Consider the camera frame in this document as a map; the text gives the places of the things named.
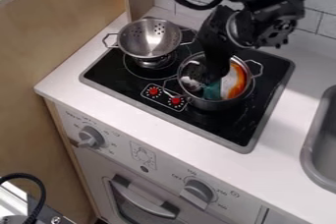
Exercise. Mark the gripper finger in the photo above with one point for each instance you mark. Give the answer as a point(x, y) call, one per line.
point(193, 72)
point(220, 67)

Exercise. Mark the orange white toy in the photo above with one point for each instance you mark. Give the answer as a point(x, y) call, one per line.
point(236, 82)

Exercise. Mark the silver strainer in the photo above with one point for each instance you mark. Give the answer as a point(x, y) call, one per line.
point(148, 38)

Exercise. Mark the silver pot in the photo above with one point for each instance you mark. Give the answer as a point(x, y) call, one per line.
point(210, 104)

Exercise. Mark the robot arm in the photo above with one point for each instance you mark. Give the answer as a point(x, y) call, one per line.
point(271, 2)

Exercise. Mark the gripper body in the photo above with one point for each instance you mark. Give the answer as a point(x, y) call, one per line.
point(217, 29)

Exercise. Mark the toy stove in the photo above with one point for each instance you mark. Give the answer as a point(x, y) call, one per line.
point(245, 116)

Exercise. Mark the toy sink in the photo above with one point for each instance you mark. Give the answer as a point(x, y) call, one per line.
point(321, 149)

